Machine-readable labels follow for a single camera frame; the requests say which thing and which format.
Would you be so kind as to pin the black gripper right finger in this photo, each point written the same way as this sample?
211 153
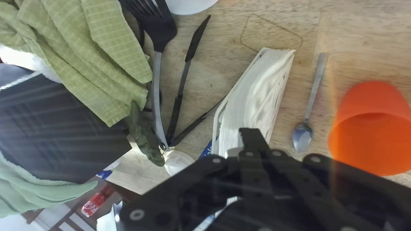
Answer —
335 197

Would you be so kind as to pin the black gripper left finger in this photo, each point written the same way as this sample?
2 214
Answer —
188 193

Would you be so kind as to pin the orange plastic cup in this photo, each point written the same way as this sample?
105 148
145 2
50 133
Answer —
373 129

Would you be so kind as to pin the blue Ziploc box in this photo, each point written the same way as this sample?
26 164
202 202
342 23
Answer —
208 150

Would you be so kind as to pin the white paper sheet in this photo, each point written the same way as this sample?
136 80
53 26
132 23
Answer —
133 175

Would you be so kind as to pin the thin black utensil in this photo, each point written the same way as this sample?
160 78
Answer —
195 124

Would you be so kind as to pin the small metal spoon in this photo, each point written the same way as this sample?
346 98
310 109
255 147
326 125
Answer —
303 135

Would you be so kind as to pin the dark green rag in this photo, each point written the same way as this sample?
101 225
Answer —
143 133

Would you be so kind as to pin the red labelled bottle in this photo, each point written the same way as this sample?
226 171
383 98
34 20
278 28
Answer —
96 203

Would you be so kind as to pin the black tongs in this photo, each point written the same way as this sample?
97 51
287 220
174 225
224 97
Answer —
188 65

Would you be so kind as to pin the dark plaid cloth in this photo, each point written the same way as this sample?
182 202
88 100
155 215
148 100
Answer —
56 133

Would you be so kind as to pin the light green cloth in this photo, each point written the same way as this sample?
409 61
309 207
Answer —
34 193

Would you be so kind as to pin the black slotted spatula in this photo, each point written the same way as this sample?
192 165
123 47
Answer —
159 26

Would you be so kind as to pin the clear plastic zip bag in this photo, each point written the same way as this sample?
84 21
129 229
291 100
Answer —
272 33

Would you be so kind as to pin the olive green waffle towel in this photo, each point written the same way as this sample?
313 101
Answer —
78 56

